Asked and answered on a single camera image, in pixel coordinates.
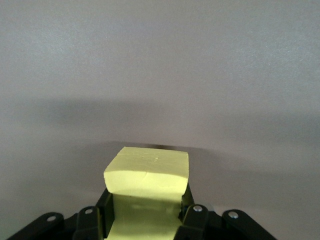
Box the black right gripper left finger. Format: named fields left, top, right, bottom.
left=9, top=191, right=113, bottom=240

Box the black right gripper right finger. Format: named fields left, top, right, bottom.
left=176, top=186, right=275, bottom=240

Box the yellow foam cube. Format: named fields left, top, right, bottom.
left=103, top=146, right=190, bottom=240

